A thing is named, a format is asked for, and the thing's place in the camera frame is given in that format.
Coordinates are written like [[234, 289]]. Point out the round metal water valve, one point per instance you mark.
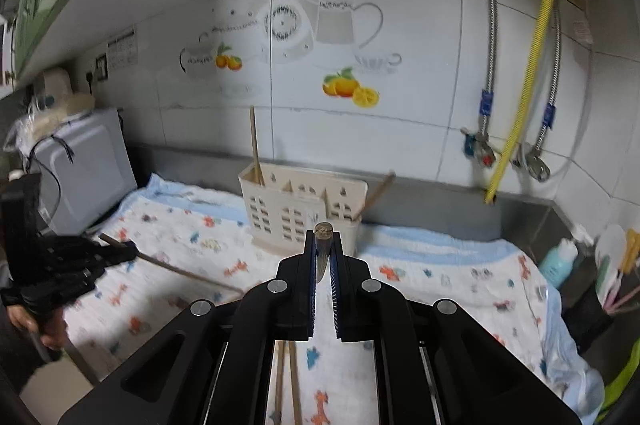
[[535, 162]]

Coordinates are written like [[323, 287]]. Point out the white microwave oven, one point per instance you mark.
[[90, 165]]

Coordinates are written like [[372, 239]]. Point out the orange fruit wall decal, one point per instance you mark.
[[345, 87]]

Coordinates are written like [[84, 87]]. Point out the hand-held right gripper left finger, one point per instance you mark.
[[311, 295]]

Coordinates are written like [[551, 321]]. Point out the green plastic basket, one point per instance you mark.
[[625, 385]]

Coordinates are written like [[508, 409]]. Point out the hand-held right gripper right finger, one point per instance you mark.
[[337, 300]]

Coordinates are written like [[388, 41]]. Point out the light blue towel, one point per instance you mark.
[[570, 355]]

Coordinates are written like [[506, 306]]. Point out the teal pump bottle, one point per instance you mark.
[[557, 265]]

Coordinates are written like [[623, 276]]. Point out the bowl with oranges wall decal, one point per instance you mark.
[[200, 60]]

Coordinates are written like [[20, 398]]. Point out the wall power socket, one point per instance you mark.
[[102, 67]]

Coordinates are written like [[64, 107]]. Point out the white plastic spoon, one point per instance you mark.
[[610, 250]]

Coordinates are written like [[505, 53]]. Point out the cream plastic utensil holder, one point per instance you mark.
[[300, 210]]

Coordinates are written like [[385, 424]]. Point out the teacup wall decal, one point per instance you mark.
[[375, 62]]

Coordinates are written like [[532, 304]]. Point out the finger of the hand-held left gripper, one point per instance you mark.
[[55, 287], [85, 253]]

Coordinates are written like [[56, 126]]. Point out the teapot and plate wall decal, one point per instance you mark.
[[332, 27]]

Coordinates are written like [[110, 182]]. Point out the white animal print cloth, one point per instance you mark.
[[425, 285]]

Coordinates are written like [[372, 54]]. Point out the yellow plastic utensil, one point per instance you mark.
[[632, 250]]

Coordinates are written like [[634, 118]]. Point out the brown wooden chopstick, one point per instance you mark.
[[255, 140], [378, 192], [278, 380], [175, 266], [295, 380], [323, 232]]

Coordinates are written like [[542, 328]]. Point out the white printed wall label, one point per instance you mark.
[[122, 50]]

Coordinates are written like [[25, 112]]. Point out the person's left hand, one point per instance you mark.
[[52, 330]]

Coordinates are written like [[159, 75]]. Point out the clear plastic bag bundle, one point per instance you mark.
[[55, 107]]

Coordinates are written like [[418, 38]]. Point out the black utensil cup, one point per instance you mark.
[[590, 315]]

